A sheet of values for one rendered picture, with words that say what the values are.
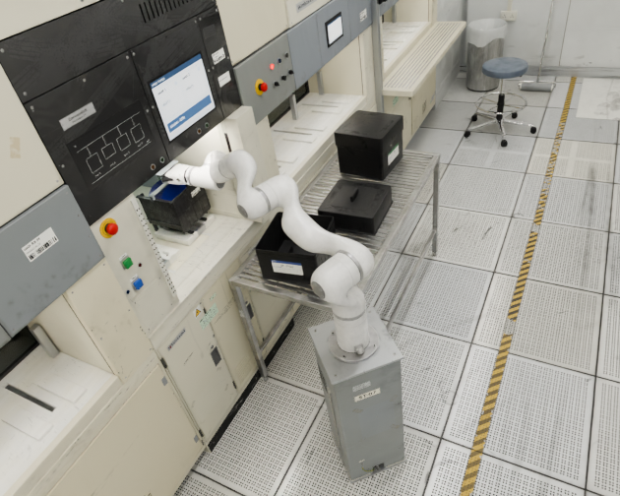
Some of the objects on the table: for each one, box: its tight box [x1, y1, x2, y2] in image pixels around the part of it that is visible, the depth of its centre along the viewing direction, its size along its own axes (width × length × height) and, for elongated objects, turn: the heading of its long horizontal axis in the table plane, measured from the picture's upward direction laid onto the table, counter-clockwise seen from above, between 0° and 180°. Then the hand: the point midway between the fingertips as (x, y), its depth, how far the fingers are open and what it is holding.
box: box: [334, 110, 403, 180], centre depth 274 cm, size 29×29×25 cm
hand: (162, 170), depth 218 cm, fingers open, 4 cm apart
